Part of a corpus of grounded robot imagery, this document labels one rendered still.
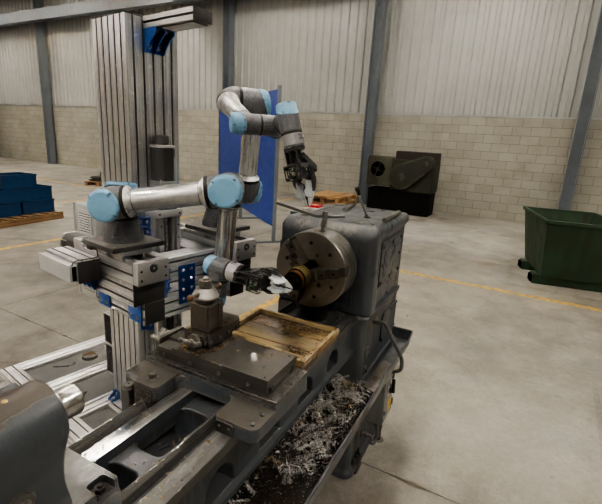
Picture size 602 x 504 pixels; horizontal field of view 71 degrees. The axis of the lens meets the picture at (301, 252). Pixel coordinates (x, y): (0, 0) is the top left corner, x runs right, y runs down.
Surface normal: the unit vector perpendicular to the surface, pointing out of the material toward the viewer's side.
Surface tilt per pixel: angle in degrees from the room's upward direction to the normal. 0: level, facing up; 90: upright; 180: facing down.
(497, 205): 90
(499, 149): 90
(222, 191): 89
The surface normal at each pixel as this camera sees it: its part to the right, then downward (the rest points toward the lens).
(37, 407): 0.59, -0.67
